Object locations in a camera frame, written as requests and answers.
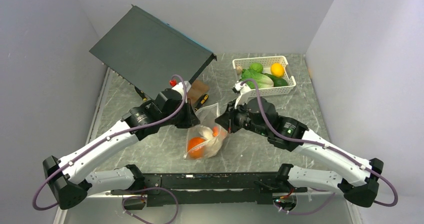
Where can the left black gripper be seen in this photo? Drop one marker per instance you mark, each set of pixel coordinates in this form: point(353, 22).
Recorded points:
point(191, 119)

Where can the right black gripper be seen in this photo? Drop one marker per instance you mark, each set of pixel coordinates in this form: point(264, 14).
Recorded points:
point(227, 119)

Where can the pink yellow peach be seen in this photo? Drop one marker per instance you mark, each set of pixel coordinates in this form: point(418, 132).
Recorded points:
point(219, 133)

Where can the orange tangerine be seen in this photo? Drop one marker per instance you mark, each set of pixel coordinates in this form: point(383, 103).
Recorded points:
point(196, 148)

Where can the clear zip top bag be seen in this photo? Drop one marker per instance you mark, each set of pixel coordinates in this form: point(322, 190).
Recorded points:
point(206, 115)

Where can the yellow lemon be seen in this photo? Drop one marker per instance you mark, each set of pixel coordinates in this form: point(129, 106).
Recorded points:
point(277, 70)

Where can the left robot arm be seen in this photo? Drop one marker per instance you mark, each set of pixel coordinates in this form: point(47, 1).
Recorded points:
point(72, 178)

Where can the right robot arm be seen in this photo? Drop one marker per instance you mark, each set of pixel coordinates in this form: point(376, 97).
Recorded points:
point(353, 177)

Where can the yellow black screwdriver left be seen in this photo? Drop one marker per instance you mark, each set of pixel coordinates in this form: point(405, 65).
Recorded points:
point(141, 94)

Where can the yellow black screwdriver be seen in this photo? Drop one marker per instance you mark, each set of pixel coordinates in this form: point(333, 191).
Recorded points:
point(141, 94)
point(200, 102)

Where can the brown wooden board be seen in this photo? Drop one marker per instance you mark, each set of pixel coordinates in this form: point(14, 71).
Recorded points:
point(197, 90)

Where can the green lettuce head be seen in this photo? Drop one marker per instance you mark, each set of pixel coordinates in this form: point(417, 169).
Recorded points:
point(262, 80)

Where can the yellow black screwdriver right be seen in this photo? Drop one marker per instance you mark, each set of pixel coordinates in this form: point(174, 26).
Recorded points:
point(200, 102)

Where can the dark green avocado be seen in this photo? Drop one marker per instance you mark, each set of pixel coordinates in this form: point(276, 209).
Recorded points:
point(277, 81)

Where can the green lime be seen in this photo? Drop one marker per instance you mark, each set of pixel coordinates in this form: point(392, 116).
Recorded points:
point(257, 67)

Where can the white plastic basket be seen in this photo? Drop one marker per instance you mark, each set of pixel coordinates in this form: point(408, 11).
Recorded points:
point(244, 63)

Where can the dark grey server chassis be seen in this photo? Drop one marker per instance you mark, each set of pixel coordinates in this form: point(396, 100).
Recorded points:
point(147, 52)

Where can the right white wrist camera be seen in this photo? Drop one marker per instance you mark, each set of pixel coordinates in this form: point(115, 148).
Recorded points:
point(243, 91)

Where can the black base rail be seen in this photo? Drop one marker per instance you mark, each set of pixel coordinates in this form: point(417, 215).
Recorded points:
point(211, 188)

